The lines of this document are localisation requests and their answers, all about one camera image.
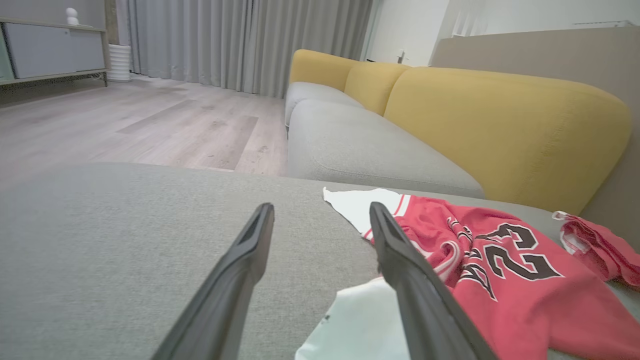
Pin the grey pleated curtain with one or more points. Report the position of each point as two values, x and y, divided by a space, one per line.
240 40

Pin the large grey sofa seat cushion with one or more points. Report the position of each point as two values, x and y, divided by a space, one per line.
360 145

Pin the small grey sofa seat cushion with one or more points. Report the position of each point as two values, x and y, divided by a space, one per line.
312 92

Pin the red basketball jersey number 23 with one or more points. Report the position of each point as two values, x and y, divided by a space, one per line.
530 305

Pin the white ribbed cylinder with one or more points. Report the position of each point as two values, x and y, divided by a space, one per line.
119 62

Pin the white figurine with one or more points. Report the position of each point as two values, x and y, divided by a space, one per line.
72 16

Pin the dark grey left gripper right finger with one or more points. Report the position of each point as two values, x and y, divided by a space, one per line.
415 295

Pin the red shorts with white trim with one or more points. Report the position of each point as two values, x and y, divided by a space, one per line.
605 247

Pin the large yellow sofa back cushion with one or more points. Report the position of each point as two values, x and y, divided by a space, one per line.
500 135

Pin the white slatted rack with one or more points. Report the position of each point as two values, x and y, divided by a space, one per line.
465 24

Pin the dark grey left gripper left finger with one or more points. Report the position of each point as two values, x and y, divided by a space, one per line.
235 280

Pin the grey cabinet with wooden frame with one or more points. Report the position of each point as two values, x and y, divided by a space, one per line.
50 52

